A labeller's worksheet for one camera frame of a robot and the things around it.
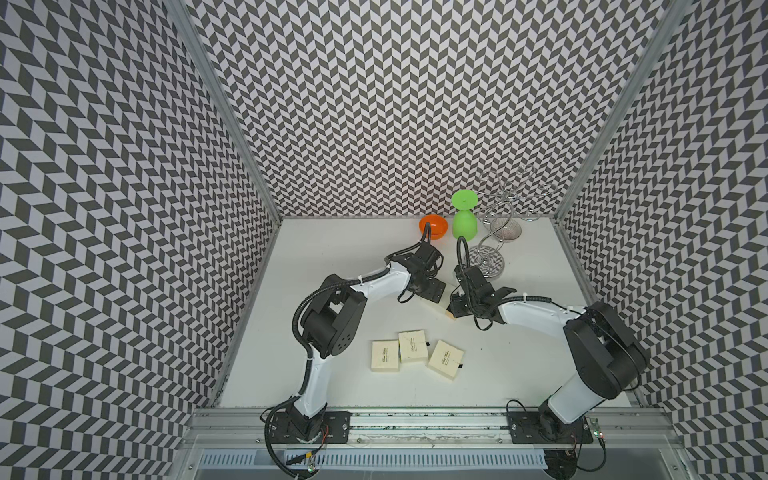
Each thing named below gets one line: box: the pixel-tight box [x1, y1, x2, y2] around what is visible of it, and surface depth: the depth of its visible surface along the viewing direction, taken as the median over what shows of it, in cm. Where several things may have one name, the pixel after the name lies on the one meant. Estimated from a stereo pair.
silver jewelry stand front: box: [468, 190, 522, 279], surface depth 104 cm
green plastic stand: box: [452, 189, 479, 241], surface depth 88 cm
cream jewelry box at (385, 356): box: [371, 339, 399, 372], surface depth 83 cm
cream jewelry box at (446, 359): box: [426, 340, 464, 381], surface depth 82 cm
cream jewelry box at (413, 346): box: [398, 329, 429, 363], surface depth 84 cm
